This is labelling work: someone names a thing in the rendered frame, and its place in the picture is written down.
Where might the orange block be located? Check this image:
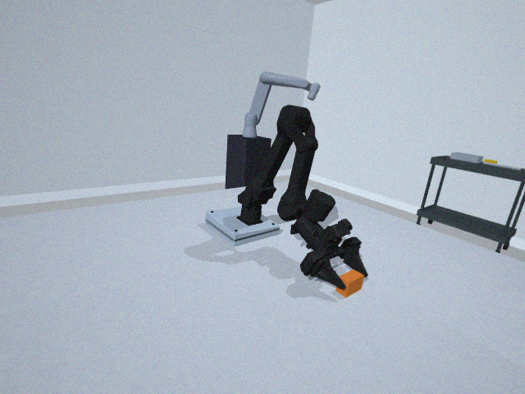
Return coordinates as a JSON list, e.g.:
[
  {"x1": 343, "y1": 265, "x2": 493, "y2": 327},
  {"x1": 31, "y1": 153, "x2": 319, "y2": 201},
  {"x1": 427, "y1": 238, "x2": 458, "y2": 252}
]
[{"x1": 336, "y1": 270, "x2": 364, "y2": 298}]

